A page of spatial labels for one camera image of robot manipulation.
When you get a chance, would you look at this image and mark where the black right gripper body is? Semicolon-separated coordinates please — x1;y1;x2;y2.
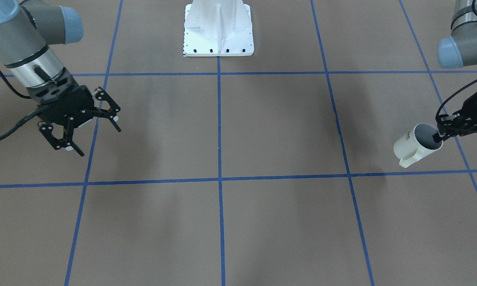
27;74;95;128

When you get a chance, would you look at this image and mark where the white HOME mug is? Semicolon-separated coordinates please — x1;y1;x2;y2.
393;123;443;168

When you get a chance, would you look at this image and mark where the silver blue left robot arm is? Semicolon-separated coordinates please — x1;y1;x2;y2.
433;0;477;143

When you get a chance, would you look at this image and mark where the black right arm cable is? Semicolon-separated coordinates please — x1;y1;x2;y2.
0;52;40;147

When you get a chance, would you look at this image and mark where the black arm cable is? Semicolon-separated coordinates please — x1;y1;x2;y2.
0;52;40;147
435;0;477;120

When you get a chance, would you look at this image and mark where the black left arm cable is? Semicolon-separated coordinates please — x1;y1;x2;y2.
435;0;477;120

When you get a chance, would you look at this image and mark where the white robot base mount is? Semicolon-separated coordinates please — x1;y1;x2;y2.
183;0;255;57

